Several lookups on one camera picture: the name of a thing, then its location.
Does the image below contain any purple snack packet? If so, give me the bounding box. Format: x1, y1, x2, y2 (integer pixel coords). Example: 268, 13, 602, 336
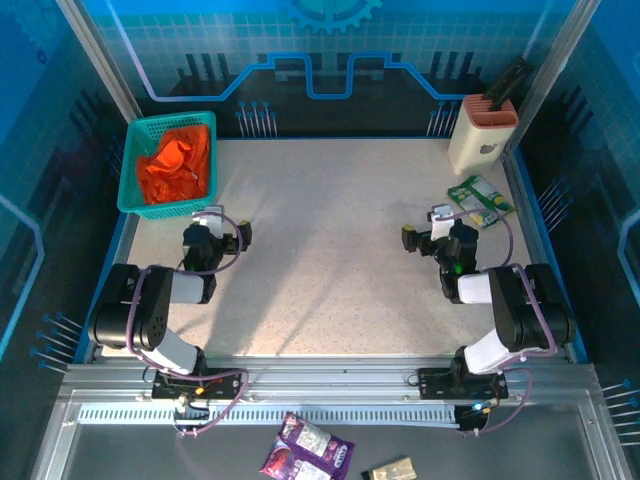
258, 437, 321, 480
277, 412, 357, 475

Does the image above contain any aluminium frame post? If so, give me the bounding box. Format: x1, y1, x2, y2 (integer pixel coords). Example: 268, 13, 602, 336
53, 0, 144, 121
509, 0, 604, 151

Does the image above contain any cream knife block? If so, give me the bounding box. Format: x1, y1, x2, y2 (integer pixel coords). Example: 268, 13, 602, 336
446, 93, 520, 176

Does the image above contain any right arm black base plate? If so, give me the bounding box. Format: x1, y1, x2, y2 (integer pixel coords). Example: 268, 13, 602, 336
417, 367, 509, 401

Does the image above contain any white slotted cable duct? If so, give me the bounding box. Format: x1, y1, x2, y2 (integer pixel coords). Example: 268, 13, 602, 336
77, 403, 464, 428

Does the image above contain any orange t-shirt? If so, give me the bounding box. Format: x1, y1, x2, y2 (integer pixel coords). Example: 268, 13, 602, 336
135, 124, 211, 206

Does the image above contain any teal plastic basket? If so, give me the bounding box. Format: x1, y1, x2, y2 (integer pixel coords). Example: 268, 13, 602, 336
116, 110, 219, 221

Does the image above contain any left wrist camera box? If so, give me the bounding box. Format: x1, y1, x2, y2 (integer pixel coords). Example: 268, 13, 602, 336
191, 205, 225, 237

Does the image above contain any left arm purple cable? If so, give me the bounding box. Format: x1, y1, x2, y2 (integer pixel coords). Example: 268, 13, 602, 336
124, 210, 251, 440

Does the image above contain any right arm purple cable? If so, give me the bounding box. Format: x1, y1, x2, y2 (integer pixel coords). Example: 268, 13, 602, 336
449, 208, 557, 436

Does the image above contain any gold foil packet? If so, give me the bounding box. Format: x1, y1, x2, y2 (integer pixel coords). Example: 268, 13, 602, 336
360, 455, 419, 480

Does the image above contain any aluminium frame rail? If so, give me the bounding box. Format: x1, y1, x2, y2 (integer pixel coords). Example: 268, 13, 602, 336
30, 352, 632, 480

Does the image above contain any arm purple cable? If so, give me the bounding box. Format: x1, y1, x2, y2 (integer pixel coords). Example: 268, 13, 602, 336
449, 208, 557, 436
124, 210, 251, 440

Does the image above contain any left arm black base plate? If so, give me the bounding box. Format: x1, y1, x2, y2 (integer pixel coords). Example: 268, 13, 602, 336
151, 367, 245, 401

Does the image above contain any green snack packet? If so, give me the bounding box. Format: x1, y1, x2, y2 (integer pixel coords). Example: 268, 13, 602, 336
447, 174, 518, 230

